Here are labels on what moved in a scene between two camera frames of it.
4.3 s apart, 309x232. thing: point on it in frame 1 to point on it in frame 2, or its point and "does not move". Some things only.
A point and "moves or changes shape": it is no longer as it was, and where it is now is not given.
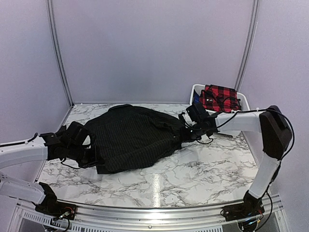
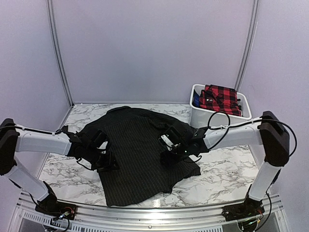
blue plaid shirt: x=196 y=98 does not move
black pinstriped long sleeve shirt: x=127 y=136 moves or changes shape
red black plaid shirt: x=219 y=98 does not move
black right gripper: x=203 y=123 to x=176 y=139
